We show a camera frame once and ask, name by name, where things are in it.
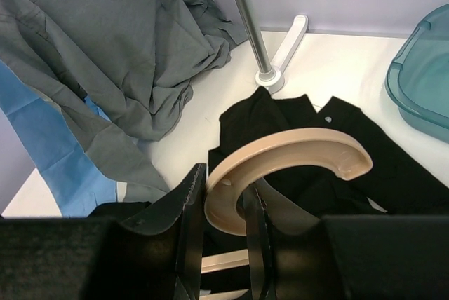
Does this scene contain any grey shirt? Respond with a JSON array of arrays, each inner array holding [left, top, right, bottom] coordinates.
[[1, 0, 247, 202]]

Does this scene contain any black shirt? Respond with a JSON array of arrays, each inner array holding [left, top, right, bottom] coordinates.
[[89, 86, 449, 300]]

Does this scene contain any teal plastic basin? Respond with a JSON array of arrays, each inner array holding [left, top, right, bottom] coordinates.
[[384, 5, 448, 142]]

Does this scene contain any white and metal clothes rack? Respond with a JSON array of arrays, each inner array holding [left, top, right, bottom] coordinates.
[[235, 0, 309, 94]]

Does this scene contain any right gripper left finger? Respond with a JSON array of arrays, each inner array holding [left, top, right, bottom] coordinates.
[[82, 163, 206, 299]]

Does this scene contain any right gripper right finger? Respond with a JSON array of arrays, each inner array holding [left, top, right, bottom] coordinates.
[[242, 180, 347, 299]]

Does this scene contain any blue shirt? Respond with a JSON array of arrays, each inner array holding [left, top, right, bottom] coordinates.
[[0, 60, 150, 217]]

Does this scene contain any beige plastic hanger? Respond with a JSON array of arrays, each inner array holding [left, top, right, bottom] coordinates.
[[201, 126, 374, 300]]

